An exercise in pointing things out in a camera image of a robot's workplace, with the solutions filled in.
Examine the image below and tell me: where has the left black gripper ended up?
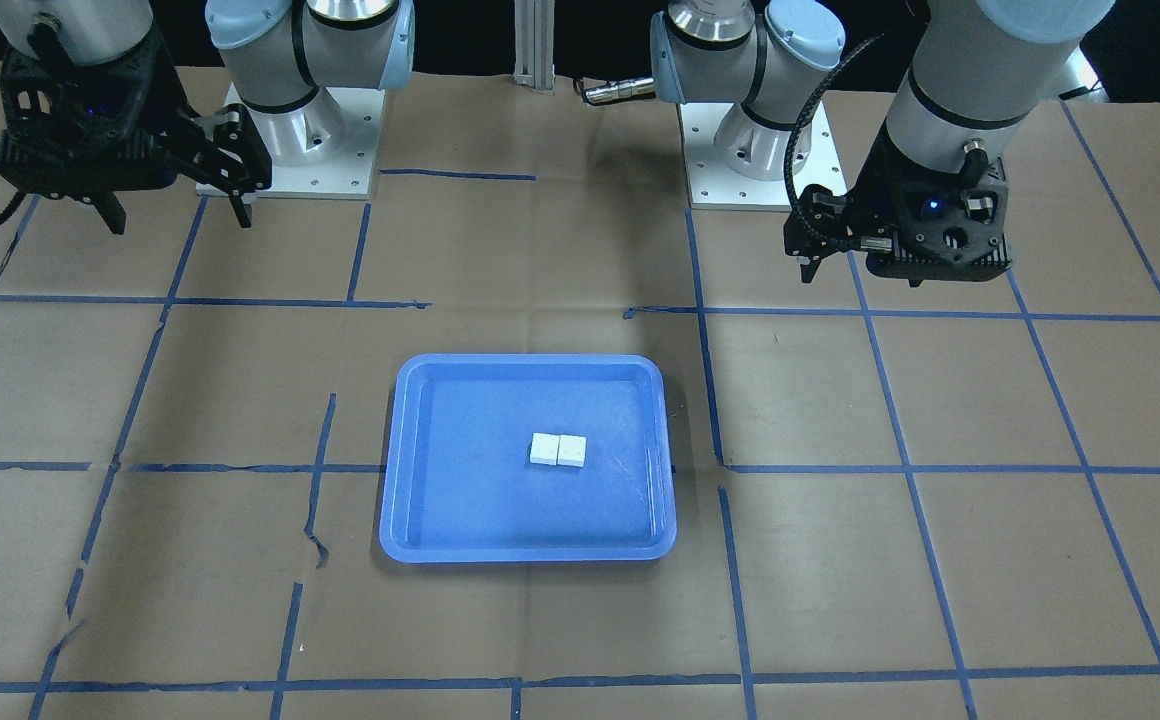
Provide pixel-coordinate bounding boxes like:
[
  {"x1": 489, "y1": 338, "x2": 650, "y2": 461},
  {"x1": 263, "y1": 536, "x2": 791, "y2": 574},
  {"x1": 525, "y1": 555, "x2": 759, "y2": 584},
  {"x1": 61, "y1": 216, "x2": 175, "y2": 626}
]
[{"x1": 784, "y1": 134, "x2": 1013, "y2": 284}]

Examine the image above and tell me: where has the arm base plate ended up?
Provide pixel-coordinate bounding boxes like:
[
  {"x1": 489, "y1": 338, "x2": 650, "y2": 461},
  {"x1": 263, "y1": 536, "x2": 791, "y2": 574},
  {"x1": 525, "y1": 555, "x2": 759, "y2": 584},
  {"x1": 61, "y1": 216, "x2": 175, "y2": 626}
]
[
  {"x1": 679, "y1": 102, "x2": 848, "y2": 211},
  {"x1": 245, "y1": 87, "x2": 391, "y2": 202}
]

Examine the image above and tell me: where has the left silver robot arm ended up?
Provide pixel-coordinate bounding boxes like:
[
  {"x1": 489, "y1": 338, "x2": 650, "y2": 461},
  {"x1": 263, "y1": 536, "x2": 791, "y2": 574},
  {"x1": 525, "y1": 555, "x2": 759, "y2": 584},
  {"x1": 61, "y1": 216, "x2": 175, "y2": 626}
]
[{"x1": 650, "y1": 1, "x2": 1112, "y2": 288}]

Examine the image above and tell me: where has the aluminium frame post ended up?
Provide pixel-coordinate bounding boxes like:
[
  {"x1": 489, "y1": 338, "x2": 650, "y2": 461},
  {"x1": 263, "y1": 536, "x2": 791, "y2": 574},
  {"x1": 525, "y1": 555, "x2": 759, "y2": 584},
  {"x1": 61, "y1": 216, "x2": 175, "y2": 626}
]
[{"x1": 512, "y1": 0, "x2": 556, "y2": 94}]

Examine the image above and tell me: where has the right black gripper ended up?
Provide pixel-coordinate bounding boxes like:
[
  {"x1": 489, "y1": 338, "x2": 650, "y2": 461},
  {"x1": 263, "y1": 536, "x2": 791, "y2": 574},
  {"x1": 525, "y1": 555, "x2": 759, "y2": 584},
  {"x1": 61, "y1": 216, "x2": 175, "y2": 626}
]
[{"x1": 0, "y1": 26, "x2": 271, "y2": 237}]

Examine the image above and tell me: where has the blue plastic tray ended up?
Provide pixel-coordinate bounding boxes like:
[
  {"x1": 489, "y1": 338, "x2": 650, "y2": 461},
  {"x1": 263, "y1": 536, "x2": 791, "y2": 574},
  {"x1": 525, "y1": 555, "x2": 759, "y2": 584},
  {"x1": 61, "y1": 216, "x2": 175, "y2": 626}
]
[{"x1": 379, "y1": 354, "x2": 679, "y2": 563}]

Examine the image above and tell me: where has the white block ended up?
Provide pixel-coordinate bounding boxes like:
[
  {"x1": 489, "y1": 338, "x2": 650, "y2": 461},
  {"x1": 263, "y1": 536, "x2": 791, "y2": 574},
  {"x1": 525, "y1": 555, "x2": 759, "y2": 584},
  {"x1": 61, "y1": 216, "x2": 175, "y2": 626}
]
[
  {"x1": 556, "y1": 434, "x2": 586, "y2": 468},
  {"x1": 528, "y1": 432, "x2": 558, "y2": 466}
]

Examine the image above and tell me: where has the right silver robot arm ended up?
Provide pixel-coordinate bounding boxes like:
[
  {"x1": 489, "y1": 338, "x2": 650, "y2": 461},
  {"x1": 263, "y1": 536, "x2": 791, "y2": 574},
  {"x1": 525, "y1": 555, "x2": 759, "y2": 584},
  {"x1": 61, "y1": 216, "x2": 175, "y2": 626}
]
[{"x1": 0, "y1": 1, "x2": 414, "y2": 234}]

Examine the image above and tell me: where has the black corrugated cable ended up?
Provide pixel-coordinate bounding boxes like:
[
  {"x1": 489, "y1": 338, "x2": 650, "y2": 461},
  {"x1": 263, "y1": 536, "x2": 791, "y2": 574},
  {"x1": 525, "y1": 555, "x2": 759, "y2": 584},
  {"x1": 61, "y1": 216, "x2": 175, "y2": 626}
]
[{"x1": 783, "y1": 32, "x2": 891, "y2": 216}]

